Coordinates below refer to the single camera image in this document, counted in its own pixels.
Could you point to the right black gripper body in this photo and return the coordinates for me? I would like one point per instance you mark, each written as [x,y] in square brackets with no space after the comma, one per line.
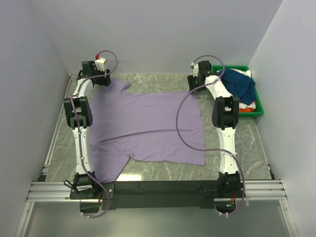
[193,81]

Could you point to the purple t shirt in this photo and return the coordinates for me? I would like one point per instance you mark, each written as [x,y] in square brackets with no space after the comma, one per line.
[151,127]

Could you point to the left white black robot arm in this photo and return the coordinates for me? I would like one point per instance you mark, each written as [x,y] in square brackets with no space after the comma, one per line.
[79,119]

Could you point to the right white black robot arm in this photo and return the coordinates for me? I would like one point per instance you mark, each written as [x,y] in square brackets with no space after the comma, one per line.
[225,117]

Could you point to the dark blue t shirt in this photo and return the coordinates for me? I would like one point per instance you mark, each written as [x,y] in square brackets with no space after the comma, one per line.
[238,84]

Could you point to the orange t shirt in bin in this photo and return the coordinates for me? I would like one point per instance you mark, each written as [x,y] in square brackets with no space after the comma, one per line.
[247,110]

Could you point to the green plastic bin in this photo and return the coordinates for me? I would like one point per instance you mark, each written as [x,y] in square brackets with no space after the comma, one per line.
[235,81]

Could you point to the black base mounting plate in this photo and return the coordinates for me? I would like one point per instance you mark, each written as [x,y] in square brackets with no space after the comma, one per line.
[158,194]

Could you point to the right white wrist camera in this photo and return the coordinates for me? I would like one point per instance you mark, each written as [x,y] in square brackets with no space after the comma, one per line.
[195,68]

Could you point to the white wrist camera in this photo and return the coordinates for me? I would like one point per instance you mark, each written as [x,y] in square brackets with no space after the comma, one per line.
[100,63]
[195,68]

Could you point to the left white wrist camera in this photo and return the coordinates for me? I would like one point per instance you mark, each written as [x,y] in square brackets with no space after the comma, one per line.
[100,63]

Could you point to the aluminium rail frame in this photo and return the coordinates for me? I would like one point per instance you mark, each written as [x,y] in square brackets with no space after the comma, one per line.
[266,212]

